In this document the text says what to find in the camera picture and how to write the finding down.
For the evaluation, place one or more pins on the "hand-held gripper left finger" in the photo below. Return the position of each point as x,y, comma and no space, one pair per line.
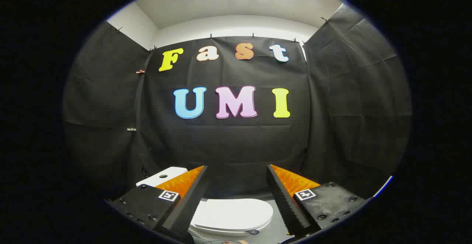
184,207

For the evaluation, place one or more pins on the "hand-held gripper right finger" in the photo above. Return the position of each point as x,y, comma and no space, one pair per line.
285,207

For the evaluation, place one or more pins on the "black round lid lifter tab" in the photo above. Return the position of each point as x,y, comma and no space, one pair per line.
253,232

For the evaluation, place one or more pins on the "white toilet tank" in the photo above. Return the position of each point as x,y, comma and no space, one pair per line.
162,175

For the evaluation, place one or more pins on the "black backdrop cloth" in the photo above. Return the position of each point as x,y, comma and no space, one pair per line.
236,144

